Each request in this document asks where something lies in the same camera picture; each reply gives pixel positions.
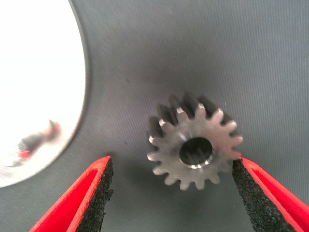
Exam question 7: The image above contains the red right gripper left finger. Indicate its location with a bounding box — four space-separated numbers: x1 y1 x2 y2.
28 156 114 232

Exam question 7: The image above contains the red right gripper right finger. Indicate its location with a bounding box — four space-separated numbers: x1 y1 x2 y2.
232 157 309 232

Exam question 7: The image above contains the steel planetary gear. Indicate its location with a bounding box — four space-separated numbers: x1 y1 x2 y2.
146 93 243 191

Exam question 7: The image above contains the round metal carrier plate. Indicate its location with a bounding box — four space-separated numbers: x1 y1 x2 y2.
0 0 92 188

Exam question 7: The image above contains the dark grey table cloth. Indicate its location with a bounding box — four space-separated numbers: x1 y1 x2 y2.
0 0 309 232

